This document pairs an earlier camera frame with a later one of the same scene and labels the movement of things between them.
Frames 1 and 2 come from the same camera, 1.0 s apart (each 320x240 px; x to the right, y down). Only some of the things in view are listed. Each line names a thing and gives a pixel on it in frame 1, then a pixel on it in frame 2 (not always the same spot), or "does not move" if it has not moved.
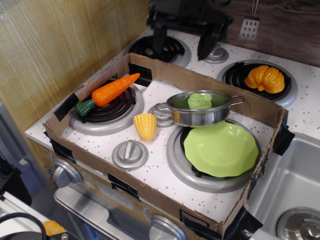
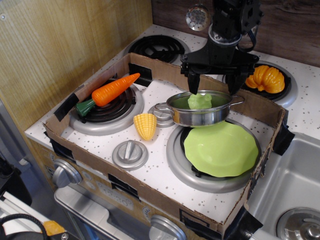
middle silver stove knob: x=164 y=114 does not move
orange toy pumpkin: x=265 y=78 does not move
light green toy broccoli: x=197 y=101 does not move
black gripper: x=162 y=13 → x=218 y=59
